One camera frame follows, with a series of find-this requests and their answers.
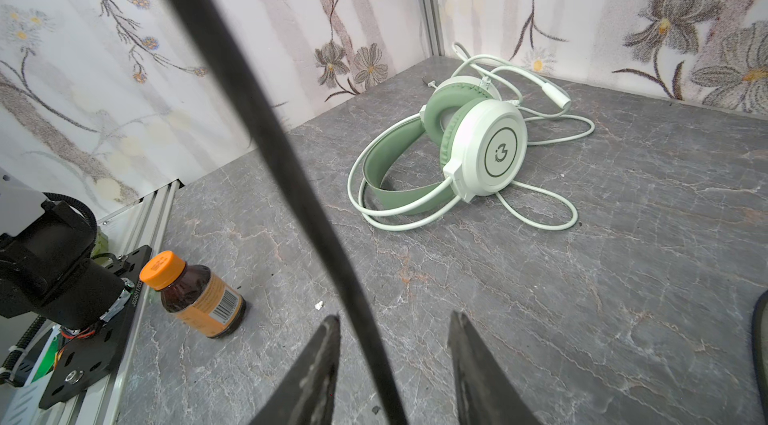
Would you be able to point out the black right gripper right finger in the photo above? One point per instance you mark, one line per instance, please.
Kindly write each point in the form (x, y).
(484, 395)

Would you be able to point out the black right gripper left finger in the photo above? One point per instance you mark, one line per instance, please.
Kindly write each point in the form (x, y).
(307, 392)

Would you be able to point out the black wired headphones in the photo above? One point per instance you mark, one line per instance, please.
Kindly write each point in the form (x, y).
(643, 314)

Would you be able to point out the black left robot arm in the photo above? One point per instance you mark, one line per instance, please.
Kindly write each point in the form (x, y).
(49, 267)

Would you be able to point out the orange cap brown bottle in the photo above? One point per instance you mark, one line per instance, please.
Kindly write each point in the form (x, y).
(195, 295)

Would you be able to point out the mint green wired headphones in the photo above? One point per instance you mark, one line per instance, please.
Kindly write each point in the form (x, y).
(478, 118)

